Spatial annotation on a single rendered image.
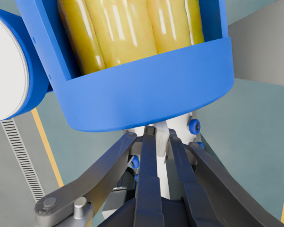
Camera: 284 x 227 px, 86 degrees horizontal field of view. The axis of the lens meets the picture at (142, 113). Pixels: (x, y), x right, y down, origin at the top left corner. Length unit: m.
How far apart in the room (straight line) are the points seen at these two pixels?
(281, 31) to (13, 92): 0.84
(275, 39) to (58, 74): 0.74
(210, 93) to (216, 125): 1.43
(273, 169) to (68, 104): 2.05
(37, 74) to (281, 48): 0.78
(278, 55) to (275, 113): 1.09
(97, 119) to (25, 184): 2.28
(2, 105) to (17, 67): 0.11
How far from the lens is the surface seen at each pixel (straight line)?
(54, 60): 0.19
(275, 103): 1.79
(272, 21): 0.82
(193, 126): 0.44
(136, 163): 0.49
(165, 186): 0.61
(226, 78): 0.20
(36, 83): 0.47
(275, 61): 0.79
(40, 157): 2.07
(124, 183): 0.94
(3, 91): 0.49
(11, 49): 0.46
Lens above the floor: 1.38
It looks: 72 degrees down
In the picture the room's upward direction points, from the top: 168 degrees counter-clockwise
